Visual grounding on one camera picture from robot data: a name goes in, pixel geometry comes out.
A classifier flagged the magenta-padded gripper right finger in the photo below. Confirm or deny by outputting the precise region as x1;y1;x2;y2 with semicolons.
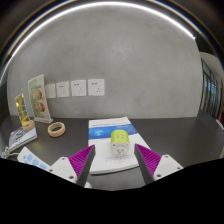
134;143;184;185

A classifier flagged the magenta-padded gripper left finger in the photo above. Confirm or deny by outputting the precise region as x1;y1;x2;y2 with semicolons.
47;143;97;188

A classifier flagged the green and white charger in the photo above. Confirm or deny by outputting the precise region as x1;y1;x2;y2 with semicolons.
110;129;132;157

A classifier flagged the beige tape roll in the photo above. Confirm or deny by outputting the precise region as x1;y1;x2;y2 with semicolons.
47;121;67;138

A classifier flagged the white and blue book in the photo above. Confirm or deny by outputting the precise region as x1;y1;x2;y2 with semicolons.
87;116;153;175

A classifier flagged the grey printed booklet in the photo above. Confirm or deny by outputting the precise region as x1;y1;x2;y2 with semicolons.
7;125;38;153

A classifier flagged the large acrylic menu sign stand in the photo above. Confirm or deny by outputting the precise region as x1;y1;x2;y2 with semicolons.
27;73;54;125

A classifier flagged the ceiling light strip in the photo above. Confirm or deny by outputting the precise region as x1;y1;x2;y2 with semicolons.
0;0;198;78

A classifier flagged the white power strip cable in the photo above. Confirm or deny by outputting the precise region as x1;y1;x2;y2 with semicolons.
0;145;21;160

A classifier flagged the white wall socket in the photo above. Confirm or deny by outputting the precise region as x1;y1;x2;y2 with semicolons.
55;81;71;98
87;78;106;97
70;79;88;98

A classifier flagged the blank white wall plate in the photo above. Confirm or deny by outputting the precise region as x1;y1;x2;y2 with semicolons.
44;83;57;99

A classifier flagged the glass door wall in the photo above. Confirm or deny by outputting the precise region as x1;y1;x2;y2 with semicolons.
199;58;224;122

